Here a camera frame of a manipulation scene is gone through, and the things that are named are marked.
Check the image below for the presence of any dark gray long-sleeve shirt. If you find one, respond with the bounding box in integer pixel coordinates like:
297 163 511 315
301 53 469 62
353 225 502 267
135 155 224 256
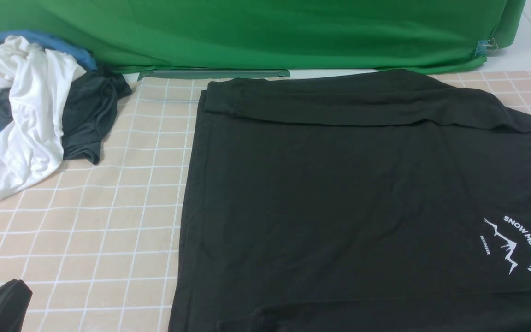
168 70 531 332

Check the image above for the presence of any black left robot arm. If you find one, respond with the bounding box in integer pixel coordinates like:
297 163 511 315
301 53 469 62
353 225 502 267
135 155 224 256
0 279 32 332

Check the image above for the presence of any white crumpled shirt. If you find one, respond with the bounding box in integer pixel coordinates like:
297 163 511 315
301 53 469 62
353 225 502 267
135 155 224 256
0 36 86 200

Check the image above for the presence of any beige checkered tablecloth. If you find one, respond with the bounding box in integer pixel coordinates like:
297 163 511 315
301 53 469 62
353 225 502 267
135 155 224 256
0 71 531 332

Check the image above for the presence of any dark gray crumpled garment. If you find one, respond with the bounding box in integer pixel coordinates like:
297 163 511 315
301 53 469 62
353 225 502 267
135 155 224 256
0 63 133 165

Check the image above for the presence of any green backdrop cloth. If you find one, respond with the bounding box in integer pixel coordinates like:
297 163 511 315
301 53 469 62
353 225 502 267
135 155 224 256
0 0 525 74

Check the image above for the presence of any blue binder clip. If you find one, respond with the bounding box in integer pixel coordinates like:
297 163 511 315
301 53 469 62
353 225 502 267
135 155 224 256
474 38 499 57

